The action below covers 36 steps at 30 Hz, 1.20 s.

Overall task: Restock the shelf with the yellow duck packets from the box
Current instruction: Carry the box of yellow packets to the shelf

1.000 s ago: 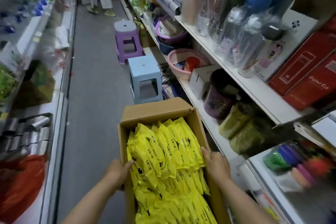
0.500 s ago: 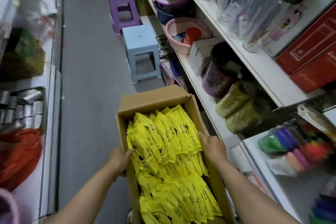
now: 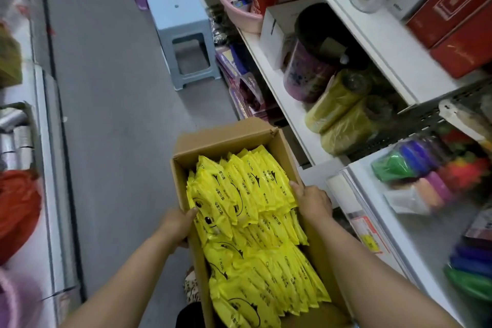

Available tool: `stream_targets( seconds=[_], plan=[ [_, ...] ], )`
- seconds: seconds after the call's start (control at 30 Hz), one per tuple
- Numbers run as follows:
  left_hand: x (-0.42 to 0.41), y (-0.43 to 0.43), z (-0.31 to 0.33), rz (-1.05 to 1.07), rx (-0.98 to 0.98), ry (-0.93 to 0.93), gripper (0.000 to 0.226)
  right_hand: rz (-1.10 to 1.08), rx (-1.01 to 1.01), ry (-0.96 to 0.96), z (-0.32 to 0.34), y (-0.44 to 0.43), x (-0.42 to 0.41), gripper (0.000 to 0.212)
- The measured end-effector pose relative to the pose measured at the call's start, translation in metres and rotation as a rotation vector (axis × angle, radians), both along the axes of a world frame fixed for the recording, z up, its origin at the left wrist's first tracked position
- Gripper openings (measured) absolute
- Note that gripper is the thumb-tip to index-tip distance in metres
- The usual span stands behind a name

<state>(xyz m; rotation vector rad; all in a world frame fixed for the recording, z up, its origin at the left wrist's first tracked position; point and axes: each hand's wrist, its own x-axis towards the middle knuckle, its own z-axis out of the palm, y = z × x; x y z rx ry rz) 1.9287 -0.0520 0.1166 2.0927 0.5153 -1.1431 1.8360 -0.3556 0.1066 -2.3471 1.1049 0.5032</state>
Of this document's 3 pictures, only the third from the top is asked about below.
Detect silver foil rolls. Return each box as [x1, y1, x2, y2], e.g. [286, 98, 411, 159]
[0, 109, 35, 172]

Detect pile of yellow packets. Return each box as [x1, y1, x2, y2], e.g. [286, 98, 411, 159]
[186, 145, 332, 328]

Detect light blue plastic stool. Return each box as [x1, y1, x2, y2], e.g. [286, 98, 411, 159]
[145, 0, 222, 91]

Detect orange plastic bag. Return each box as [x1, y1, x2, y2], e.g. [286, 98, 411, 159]
[0, 169, 42, 266]

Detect shelf price label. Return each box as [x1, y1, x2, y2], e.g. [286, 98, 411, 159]
[349, 213, 390, 255]

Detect stack of coloured rolls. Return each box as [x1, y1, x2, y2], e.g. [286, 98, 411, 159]
[444, 237, 492, 303]

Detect person's left hand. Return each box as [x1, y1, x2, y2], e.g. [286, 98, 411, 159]
[160, 207, 199, 249]

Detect white cardboard box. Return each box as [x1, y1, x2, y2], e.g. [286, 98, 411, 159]
[259, 0, 320, 71]

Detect person's right hand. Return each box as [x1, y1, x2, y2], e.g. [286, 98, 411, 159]
[289, 180, 334, 226]

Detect person's patterned shoe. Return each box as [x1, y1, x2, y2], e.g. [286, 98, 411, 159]
[183, 266, 201, 304]

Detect pink plastic tub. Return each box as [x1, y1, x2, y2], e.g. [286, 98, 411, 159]
[0, 268, 43, 328]

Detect white shelf unit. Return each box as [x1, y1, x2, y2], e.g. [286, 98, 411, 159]
[192, 0, 492, 328]

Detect red box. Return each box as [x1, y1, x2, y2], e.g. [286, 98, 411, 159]
[429, 1, 492, 79]
[406, 0, 492, 49]

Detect brown cardboard box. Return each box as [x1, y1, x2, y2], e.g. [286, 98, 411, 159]
[170, 117, 353, 328]

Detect purple black cylindrical bin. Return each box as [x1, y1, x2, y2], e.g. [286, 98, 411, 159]
[283, 3, 358, 104]

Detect person's left forearm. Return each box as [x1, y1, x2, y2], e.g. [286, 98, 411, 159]
[59, 229, 178, 328]

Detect person's right forearm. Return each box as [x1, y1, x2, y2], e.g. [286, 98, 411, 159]
[312, 213, 461, 328]

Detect yellow bag roll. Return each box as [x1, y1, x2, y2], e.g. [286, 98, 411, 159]
[320, 96, 393, 156]
[305, 69, 373, 134]

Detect purple packaged goods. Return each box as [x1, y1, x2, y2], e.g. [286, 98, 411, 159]
[215, 45, 281, 121]

